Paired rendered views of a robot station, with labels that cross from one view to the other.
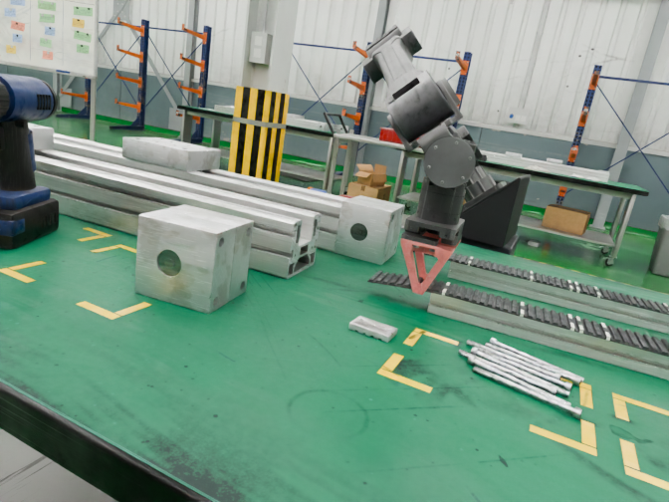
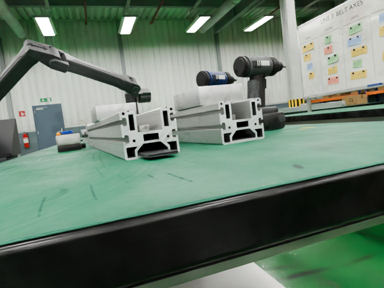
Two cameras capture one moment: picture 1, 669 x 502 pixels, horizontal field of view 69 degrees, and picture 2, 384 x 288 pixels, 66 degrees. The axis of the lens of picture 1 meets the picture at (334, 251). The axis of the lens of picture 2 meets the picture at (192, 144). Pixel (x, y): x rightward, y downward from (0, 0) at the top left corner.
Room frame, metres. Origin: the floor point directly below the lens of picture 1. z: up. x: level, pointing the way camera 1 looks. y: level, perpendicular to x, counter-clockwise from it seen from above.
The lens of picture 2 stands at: (1.43, 1.18, 0.83)
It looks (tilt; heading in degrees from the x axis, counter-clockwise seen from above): 4 degrees down; 229
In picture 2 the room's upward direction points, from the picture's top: 7 degrees counter-clockwise
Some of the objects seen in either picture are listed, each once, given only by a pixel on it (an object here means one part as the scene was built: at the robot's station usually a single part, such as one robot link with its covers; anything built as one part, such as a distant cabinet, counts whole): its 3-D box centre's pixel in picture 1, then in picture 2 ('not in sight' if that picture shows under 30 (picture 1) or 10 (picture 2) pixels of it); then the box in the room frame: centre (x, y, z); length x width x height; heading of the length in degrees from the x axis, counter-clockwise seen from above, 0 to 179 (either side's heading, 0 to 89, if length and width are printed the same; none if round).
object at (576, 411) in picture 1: (524, 389); not in sight; (0.44, -0.21, 0.78); 0.11 x 0.01 x 0.01; 55
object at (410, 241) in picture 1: (426, 258); not in sight; (0.64, -0.12, 0.85); 0.07 x 0.07 x 0.09; 71
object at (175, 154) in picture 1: (171, 159); (113, 118); (1.01, 0.36, 0.87); 0.16 x 0.11 x 0.07; 71
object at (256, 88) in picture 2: not in sight; (266, 93); (0.66, 0.66, 0.89); 0.20 x 0.08 x 0.22; 171
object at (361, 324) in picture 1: (372, 328); not in sight; (0.53, -0.06, 0.78); 0.05 x 0.03 x 0.01; 66
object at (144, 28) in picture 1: (128, 74); not in sight; (10.30, 4.69, 1.10); 3.30 x 0.90 x 2.20; 67
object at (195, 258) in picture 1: (201, 253); not in sight; (0.57, 0.16, 0.83); 0.11 x 0.10 x 0.10; 165
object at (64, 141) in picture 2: not in sight; (71, 142); (1.04, 0.06, 0.81); 0.10 x 0.08 x 0.06; 161
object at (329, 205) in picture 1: (170, 182); (115, 134); (1.01, 0.36, 0.82); 0.80 x 0.10 x 0.09; 71
